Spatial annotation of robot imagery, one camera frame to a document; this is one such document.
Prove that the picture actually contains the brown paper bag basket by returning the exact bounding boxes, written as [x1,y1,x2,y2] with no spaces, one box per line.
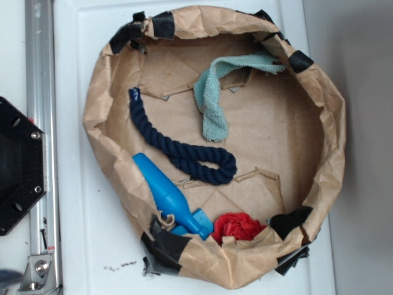
[83,6,346,289]

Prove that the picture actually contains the blue plastic bottle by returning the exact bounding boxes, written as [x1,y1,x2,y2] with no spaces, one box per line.
[133,153,210,240]

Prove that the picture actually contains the light blue terry cloth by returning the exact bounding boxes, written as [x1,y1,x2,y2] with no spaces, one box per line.
[193,52,286,142]

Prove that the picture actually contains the blue rectangular block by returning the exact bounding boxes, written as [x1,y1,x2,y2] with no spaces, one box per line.
[170,208,214,236]

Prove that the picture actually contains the aluminium extrusion rail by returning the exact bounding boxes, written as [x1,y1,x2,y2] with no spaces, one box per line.
[25,1,63,294]

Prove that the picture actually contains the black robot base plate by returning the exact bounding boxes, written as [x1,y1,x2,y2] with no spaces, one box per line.
[1,97,45,237]

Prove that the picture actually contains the metal corner bracket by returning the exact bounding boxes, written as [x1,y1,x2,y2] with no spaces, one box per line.
[17,254,58,294]

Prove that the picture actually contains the red crumpled cloth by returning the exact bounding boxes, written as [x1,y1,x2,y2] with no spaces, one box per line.
[211,213,266,245]

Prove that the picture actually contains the dark navy twisted rope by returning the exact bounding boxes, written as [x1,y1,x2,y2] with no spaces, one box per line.
[128,87,238,186]

